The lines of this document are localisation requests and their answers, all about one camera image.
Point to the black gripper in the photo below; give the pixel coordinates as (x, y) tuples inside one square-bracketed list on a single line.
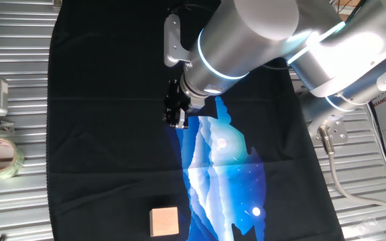
[(174, 97)]

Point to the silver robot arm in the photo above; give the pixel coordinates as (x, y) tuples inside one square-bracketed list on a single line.
[(246, 33)]

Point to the small wooden block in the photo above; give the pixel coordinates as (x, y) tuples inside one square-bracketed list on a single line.
[(164, 221)]

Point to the black cloth with blue print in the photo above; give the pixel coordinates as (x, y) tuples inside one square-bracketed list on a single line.
[(112, 134)]

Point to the small black knob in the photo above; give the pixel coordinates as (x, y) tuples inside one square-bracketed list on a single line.
[(1, 238)]

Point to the clear plastic bag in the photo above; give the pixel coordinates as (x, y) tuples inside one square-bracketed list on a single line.
[(374, 231)]

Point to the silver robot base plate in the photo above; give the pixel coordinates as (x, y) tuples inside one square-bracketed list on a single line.
[(338, 129)]

